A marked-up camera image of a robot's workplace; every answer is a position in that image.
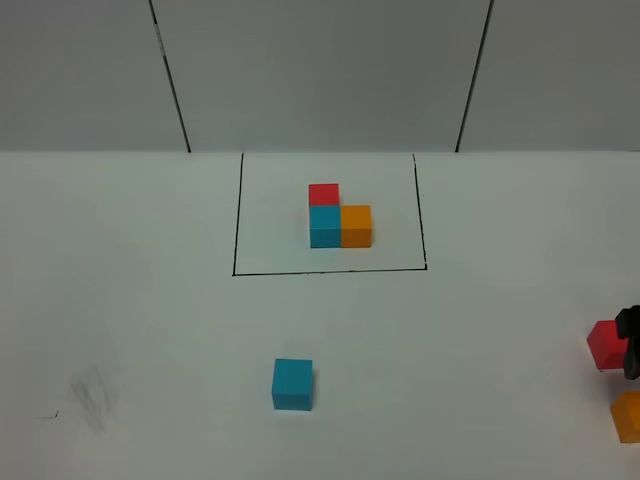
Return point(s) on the blue template block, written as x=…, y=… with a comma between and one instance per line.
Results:
x=325, y=226

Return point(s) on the orange template block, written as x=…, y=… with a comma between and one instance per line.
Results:
x=356, y=226

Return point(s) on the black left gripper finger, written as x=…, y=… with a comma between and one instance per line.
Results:
x=627, y=328

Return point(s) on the red template block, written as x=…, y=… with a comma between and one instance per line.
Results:
x=324, y=194

